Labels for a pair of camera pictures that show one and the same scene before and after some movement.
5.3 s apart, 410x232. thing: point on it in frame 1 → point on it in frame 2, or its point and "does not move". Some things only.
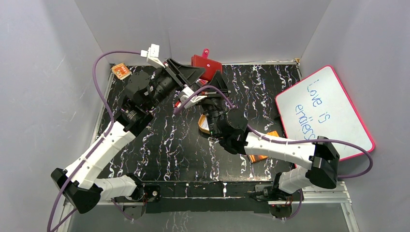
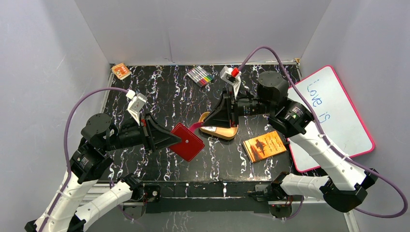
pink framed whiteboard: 319,105 does not move
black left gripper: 176,77 → 146,132
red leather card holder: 211,66 → 190,145
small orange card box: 121,70 does not move
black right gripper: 218,82 → 222,113
